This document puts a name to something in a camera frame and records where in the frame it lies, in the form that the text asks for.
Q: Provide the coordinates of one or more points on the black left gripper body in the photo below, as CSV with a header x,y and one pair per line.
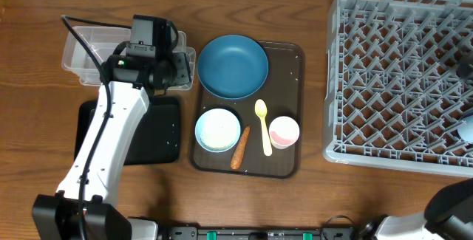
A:
x,y
174,72

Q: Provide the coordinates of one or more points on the dark brown serving tray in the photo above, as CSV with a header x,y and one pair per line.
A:
x,y
283,95

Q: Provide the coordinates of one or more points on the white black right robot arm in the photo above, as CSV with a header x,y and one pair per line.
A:
x,y
447,216

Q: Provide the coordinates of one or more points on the black plastic bin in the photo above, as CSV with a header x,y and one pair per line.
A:
x,y
157,137

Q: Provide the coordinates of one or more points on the dark blue plate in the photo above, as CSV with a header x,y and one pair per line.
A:
x,y
232,67

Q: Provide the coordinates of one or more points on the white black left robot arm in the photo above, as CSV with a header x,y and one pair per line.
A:
x,y
83,206

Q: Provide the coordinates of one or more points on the orange carrot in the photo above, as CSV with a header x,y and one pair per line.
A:
x,y
239,152

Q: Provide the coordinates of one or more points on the pink white plastic cup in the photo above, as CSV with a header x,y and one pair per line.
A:
x,y
284,131

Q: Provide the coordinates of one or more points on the grey dishwasher rack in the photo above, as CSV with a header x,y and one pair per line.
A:
x,y
394,97

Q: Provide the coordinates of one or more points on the light blue plastic cup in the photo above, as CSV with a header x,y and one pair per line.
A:
x,y
465,130

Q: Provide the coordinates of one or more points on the clear plastic bin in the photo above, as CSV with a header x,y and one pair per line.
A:
x,y
103,41

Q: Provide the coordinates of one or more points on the light blue rice bowl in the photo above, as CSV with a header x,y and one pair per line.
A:
x,y
217,130

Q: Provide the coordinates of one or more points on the yellow plastic spoon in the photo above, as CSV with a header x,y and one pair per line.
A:
x,y
261,112

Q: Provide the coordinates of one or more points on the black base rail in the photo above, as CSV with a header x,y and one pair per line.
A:
x,y
328,231

